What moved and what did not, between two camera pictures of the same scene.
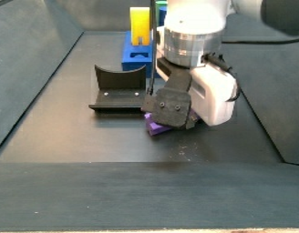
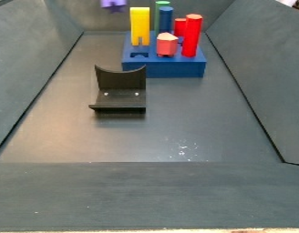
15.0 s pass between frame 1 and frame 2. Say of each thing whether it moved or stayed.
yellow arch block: stayed
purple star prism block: moved
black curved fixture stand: stayed
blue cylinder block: stayed
